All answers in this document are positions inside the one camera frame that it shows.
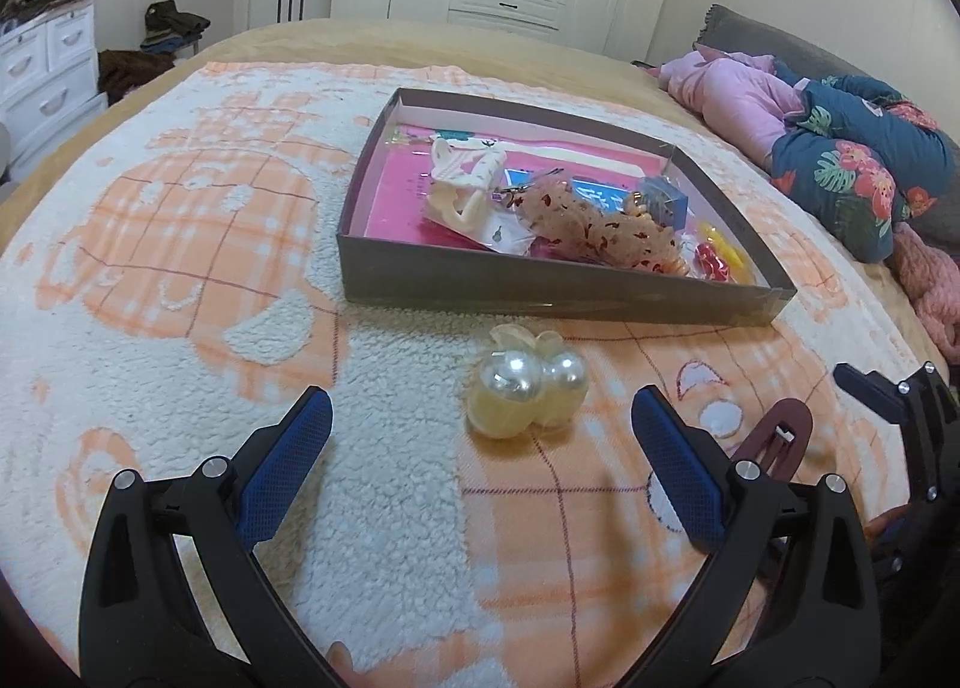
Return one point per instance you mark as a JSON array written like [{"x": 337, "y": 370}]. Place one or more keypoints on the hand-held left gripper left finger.
[{"x": 289, "y": 463}]

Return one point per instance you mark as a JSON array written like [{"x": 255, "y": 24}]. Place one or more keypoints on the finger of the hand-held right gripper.
[{"x": 870, "y": 391}]

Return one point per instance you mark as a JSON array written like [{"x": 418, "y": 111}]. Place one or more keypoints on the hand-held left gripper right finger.
[{"x": 679, "y": 467}]

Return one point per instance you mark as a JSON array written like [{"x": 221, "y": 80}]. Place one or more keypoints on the maroon hair claw clip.
[{"x": 795, "y": 418}]

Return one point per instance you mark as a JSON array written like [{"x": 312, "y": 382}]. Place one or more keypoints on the pearl hair clip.
[{"x": 510, "y": 376}]

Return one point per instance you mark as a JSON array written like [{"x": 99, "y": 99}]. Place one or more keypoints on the brown cardboard box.
[{"x": 525, "y": 286}]

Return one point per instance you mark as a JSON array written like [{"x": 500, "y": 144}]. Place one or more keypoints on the floral fabric hair bow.
[{"x": 592, "y": 230}]

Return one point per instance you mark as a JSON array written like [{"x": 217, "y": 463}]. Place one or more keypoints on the small blue box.
[{"x": 665, "y": 200}]

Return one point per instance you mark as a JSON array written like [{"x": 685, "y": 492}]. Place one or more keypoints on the cream hair claw clip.
[{"x": 457, "y": 204}]

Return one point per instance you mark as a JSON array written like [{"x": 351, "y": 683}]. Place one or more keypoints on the pink knitted blanket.
[{"x": 934, "y": 283}]

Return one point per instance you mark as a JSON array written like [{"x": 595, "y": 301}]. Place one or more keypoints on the small red hair accessory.
[{"x": 709, "y": 262}]

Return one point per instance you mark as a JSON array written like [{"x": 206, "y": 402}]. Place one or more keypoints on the orange and white fleece blanket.
[{"x": 187, "y": 245}]

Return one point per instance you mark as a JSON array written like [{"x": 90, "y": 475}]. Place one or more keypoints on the small clear plastic bag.
[{"x": 506, "y": 236}]

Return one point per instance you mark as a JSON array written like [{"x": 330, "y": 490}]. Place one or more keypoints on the pink book with blue label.
[{"x": 397, "y": 185}]

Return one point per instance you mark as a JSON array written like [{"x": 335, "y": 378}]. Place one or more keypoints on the pink clothing bundle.
[{"x": 735, "y": 103}]

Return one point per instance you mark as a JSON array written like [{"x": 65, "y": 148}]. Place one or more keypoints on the grey pillow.
[{"x": 757, "y": 35}]

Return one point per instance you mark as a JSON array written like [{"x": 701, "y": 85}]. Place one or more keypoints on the pile of dark clothes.
[
  {"x": 176, "y": 27},
  {"x": 135, "y": 74}
]

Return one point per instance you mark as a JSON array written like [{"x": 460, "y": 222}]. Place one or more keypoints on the tan bedspread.
[{"x": 375, "y": 36}]

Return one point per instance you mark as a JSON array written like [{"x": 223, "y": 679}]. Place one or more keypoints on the white drawer cabinet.
[{"x": 45, "y": 73}]

